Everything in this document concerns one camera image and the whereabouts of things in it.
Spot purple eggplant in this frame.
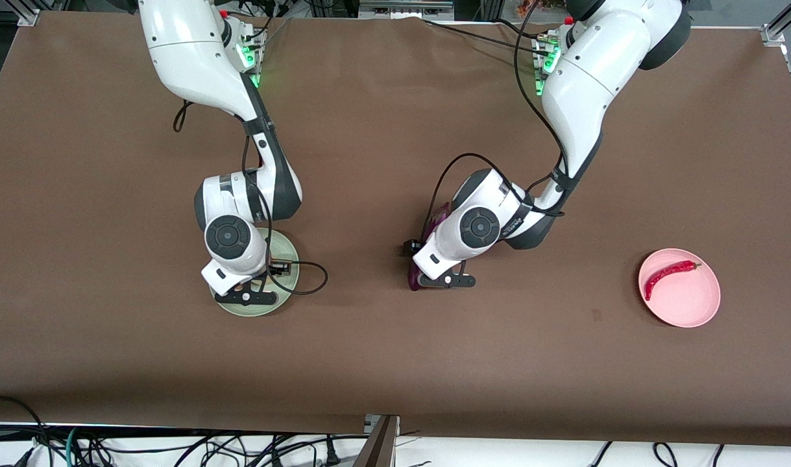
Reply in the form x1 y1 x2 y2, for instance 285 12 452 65
408 202 452 292

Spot red chili pepper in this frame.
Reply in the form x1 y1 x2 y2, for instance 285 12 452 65
643 260 703 302

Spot pale green round plate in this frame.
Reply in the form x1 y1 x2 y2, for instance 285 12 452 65
211 228 300 318

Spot brown table cover sheet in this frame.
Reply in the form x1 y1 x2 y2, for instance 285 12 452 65
0 12 791 448

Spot grey metal rack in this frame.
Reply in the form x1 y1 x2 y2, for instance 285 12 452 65
358 0 455 21

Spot orange background object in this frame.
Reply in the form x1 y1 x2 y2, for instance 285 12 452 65
515 0 568 18

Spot pink round plate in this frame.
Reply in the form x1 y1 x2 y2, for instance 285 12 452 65
638 248 722 329

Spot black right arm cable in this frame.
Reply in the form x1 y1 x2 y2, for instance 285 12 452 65
173 101 330 298

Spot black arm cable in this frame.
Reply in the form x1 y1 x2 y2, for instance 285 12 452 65
423 0 568 245
173 101 330 298

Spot black floor cable tangle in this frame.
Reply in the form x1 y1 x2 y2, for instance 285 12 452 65
77 428 370 467

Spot aluminium profile post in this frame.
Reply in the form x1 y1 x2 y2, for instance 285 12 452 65
352 414 400 467

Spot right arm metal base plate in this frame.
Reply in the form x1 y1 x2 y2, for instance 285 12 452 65
236 26 262 89

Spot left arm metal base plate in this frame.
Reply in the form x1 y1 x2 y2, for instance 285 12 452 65
533 36 561 97

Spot black cable on table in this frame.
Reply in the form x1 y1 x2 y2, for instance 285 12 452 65
421 18 557 54

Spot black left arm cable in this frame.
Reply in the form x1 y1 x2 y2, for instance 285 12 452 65
423 0 568 245

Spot teal floor cable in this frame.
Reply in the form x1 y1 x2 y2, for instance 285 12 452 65
64 426 83 467

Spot black floor cable loop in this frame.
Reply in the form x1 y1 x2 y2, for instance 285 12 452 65
0 394 53 467

